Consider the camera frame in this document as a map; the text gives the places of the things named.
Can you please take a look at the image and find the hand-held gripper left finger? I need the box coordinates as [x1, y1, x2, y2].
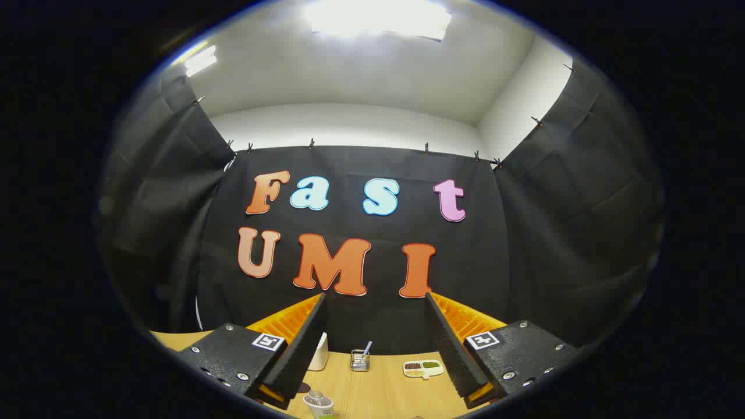
[176, 293, 327, 411]

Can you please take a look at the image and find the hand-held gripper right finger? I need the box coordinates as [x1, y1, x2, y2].
[424, 292, 578, 410]

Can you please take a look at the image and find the clear juice bottle green label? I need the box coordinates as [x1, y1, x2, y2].
[303, 390, 335, 419]

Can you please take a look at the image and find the cream toaster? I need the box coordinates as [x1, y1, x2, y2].
[307, 333, 329, 372]

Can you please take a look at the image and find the white divided dish with beans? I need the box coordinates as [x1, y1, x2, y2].
[403, 360, 445, 380]

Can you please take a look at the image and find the wooden table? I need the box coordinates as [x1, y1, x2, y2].
[150, 331, 491, 419]

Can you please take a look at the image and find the black backdrop cloth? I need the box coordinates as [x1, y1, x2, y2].
[96, 55, 664, 357]

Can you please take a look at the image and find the small ceiling light panel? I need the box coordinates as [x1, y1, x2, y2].
[184, 45, 218, 77]

